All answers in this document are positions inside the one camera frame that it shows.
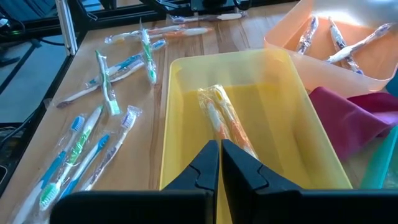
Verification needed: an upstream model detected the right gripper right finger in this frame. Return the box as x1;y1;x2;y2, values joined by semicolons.
221;139;398;224

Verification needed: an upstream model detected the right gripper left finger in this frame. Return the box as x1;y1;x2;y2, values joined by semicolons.
49;139;220;224

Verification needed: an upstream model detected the purple toothbrush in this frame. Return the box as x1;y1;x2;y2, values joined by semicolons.
295;15;320;55
80;105;144;192
328;17;364;75

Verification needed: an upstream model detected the blue toothbrush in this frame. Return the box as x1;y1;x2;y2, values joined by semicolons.
9;114;87;224
58;133;112;200
88;38;168;86

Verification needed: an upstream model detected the green toothbrush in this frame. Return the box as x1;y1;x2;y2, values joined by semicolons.
139;17;159;85
37;105;105;213
95;49;122;116

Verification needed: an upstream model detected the teal translucent plastic bin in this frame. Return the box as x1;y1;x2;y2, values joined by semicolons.
359;124;398;190

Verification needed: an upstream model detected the yellow translucent plastic bin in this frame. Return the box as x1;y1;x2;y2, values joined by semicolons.
159;48;353;224

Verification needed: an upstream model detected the small pink plastic bin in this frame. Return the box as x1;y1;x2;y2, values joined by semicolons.
308;86;398;161

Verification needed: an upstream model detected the orange translucent plastic bin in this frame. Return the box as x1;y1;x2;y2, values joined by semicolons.
264;0;398;99

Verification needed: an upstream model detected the blue plastic bin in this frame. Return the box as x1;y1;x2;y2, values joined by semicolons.
385;68;398;98

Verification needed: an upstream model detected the silver rig bar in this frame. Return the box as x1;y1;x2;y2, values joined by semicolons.
55;0;78;56

